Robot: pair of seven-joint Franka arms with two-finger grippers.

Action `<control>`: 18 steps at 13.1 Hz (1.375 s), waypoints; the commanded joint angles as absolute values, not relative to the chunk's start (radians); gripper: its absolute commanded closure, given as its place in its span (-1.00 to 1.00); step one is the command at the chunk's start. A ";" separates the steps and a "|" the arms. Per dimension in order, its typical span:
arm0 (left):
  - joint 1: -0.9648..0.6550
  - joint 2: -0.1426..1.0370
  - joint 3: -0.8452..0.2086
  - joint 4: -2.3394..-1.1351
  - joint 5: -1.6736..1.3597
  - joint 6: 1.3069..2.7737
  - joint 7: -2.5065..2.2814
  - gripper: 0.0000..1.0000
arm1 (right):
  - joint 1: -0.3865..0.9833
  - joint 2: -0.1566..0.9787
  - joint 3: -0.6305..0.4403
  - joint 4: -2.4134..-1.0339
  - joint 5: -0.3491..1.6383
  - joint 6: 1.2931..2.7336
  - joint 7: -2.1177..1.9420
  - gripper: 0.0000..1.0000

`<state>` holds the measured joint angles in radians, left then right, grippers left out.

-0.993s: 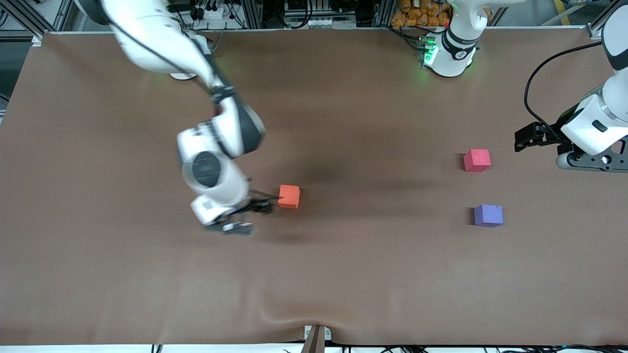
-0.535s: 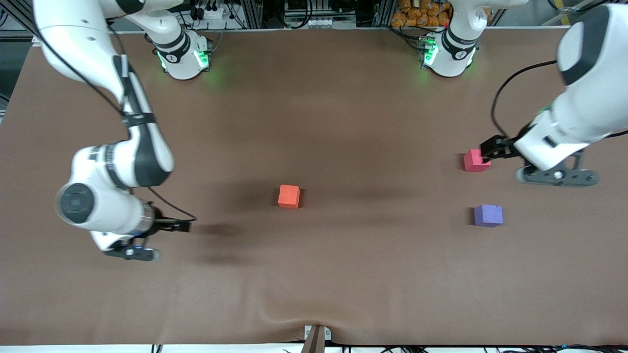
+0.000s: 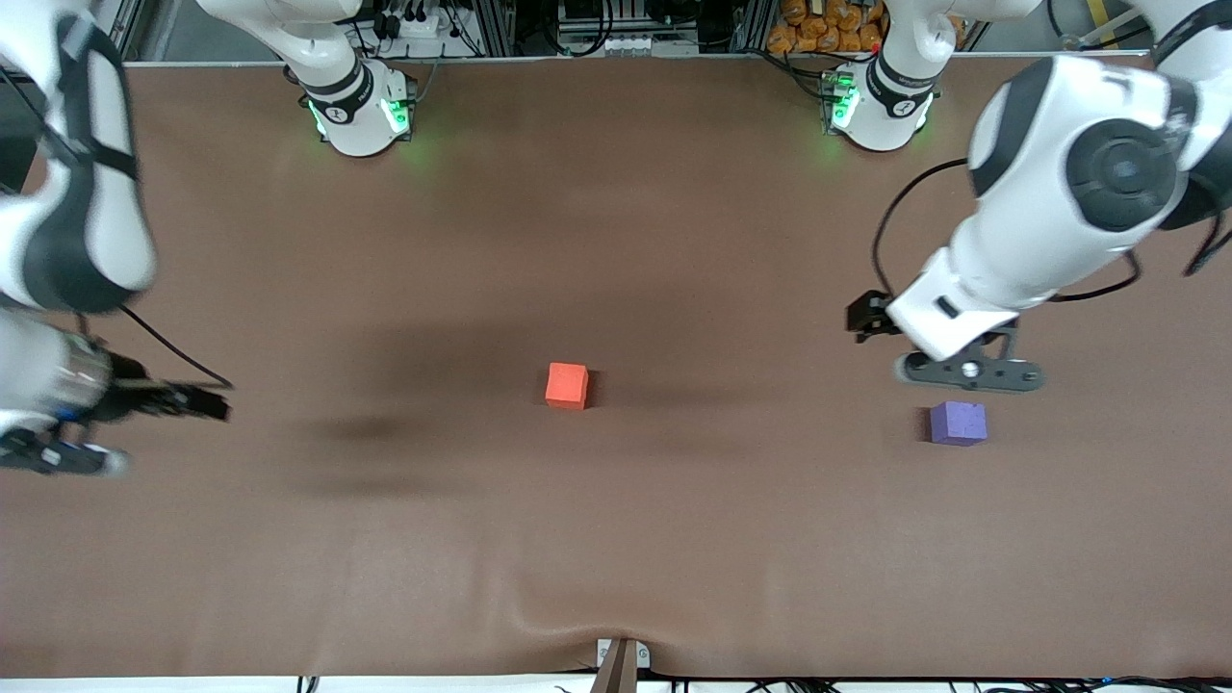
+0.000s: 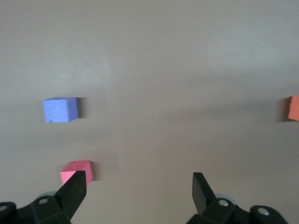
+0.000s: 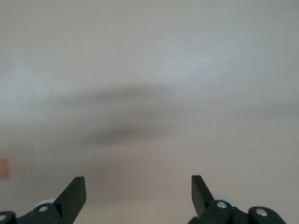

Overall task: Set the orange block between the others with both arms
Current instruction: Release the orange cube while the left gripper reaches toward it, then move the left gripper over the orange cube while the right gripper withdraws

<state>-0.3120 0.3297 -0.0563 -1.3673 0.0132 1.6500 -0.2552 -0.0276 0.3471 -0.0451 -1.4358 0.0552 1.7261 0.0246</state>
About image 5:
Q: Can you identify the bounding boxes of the orange foam block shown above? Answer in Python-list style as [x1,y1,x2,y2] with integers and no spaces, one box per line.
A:
[0,158,11,181]

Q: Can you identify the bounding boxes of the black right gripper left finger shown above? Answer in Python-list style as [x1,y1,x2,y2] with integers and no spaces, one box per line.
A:
[0,176,87,224]

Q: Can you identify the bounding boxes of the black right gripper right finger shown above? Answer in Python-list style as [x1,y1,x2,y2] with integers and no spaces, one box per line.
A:
[188,175,286,224]

